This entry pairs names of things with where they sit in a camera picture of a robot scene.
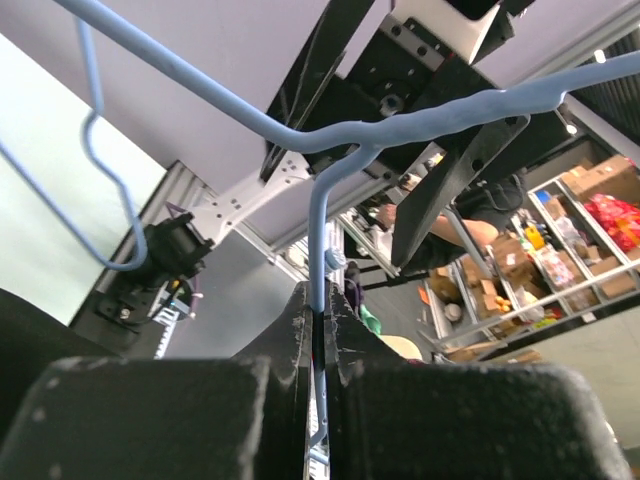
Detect white cable duct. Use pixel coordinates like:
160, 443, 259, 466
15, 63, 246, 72
150, 289, 183, 360

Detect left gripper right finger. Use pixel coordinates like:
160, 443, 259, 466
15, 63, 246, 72
325, 289, 632, 479

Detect metal storage shelves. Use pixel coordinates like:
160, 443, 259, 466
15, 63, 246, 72
343, 155, 639, 362

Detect person in background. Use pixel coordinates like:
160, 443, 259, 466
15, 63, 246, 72
357, 168, 527, 275

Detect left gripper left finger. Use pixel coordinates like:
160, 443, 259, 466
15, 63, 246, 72
1, 282, 311, 479

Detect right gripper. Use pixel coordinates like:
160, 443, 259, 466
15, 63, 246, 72
267, 0, 530, 268

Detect light blue wire hanger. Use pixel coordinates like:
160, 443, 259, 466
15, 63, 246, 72
1, 17, 148, 272

